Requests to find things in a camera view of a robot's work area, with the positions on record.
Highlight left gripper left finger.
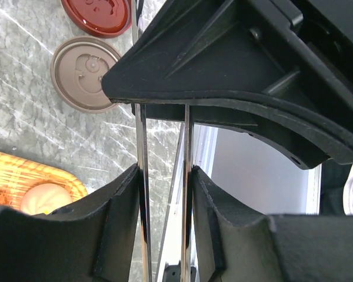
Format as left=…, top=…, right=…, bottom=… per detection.
left=0, top=164, right=139, bottom=281

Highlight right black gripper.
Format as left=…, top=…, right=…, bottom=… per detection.
left=150, top=1, right=353, bottom=169

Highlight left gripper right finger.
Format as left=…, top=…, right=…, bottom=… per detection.
left=191, top=167, right=353, bottom=281

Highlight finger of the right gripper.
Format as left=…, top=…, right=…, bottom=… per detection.
left=102, top=1, right=300, bottom=103

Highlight metal tongs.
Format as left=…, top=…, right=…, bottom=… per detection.
left=131, top=0, right=195, bottom=282

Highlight white steamed bun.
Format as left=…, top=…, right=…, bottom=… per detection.
left=20, top=183, right=72, bottom=215

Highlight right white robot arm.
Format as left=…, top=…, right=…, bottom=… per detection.
left=102, top=1, right=353, bottom=215

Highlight red round lid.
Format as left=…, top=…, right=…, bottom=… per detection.
left=61, top=0, right=131, bottom=38

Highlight woven bamboo tray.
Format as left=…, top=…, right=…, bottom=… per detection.
left=0, top=152, right=88, bottom=210

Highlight brown round lid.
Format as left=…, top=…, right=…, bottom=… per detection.
left=51, top=36, right=121, bottom=113

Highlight aluminium frame rail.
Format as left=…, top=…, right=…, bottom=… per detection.
left=155, top=125, right=321, bottom=281

